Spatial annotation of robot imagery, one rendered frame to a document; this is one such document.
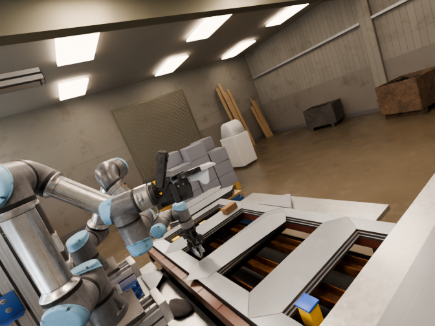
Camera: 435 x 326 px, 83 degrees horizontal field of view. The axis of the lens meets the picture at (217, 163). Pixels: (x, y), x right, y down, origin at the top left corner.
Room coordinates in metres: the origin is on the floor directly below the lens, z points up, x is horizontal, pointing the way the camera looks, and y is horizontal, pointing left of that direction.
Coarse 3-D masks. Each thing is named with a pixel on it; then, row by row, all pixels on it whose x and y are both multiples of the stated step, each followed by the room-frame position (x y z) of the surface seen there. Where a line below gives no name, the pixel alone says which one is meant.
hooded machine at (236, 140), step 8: (232, 120) 6.80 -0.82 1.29; (224, 128) 6.67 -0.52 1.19; (232, 128) 6.56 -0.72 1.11; (240, 128) 6.68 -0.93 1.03; (224, 136) 6.78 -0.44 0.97; (232, 136) 6.49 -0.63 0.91; (240, 136) 6.55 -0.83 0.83; (248, 136) 6.69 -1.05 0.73; (224, 144) 6.83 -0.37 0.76; (232, 144) 6.53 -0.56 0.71; (240, 144) 6.50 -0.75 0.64; (248, 144) 6.64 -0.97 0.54; (232, 152) 6.64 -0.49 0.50; (240, 152) 6.45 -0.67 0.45; (248, 152) 6.59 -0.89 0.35; (232, 160) 6.75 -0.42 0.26; (240, 160) 6.47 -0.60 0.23; (248, 160) 6.53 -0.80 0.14
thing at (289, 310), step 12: (204, 216) 2.01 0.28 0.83; (264, 216) 1.54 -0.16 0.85; (180, 228) 1.90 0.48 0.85; (216, 228) 1.67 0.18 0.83; (276, 228) 1.37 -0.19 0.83; (168, 240) 1.82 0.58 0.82; (264, 240) 1.31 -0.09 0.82; (348, 240) 1.01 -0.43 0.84; (336, 252) 0.96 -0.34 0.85; (228, 264) 1.19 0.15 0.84; (336, 264) 0.92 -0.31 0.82; (324, 276) 0.88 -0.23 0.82; (312, 288) 0.84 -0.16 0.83; (240, 312) 0.84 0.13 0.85; (288, 312) 0.77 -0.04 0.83; (252, 324) 0.78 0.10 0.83
